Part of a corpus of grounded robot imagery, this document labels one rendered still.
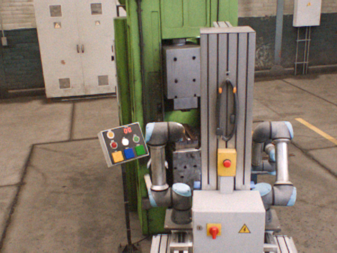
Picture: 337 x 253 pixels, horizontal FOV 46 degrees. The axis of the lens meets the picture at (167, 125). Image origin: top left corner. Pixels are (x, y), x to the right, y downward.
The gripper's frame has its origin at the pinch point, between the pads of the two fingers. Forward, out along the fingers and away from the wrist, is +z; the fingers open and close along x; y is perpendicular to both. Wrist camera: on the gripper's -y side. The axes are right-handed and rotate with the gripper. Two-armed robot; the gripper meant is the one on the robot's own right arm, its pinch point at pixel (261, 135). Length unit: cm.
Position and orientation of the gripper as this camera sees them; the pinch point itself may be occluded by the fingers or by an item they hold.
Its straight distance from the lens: 319.0
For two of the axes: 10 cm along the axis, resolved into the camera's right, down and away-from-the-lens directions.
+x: 10.0, -0.6, 0.6
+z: -0.8, -3.3, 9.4
